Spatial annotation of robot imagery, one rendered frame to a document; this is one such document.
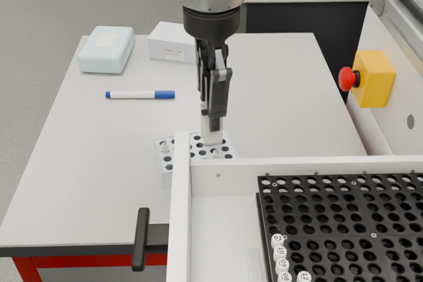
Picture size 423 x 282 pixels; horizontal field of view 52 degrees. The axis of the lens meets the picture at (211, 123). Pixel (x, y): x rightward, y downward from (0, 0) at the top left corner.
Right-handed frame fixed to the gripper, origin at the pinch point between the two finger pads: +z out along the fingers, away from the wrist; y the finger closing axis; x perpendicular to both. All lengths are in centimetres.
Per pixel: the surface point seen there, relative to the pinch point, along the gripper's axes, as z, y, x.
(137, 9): 84, -233, 5
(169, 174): 4.4, 5.1, -8.0
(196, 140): 4.3, -1.3, -2.2
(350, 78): -4.9, 0.0, 23.1
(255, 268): -1.0, 27.0, -1.7
